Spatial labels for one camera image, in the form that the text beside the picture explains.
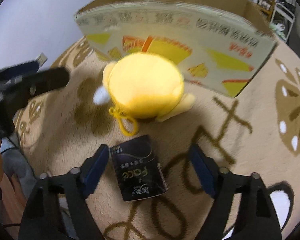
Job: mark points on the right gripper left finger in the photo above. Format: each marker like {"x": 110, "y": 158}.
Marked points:
{"x": 42, "y": 217}

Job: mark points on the white trolley cart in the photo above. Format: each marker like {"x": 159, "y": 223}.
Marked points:
{"x": 282, "y": 21}

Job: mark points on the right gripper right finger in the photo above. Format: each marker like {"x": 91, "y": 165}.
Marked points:
{"x": 256, "y": 218}

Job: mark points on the black tissue pack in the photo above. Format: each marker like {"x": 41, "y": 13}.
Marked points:
{"x": 138, "y": 170}

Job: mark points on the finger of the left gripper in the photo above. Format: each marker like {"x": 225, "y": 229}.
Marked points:
{"x": 31, "y": 85}
{"x": 29, "y": 67}

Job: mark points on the beige patterned rug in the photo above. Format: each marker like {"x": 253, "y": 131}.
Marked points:
{"x": 258, "y": 131}

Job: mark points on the yellow round plush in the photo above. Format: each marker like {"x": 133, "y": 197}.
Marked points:
{"x": 142, "y": 86}

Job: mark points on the cardboard box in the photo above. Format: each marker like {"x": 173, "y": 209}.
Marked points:
{"x": 218, "y": 44}

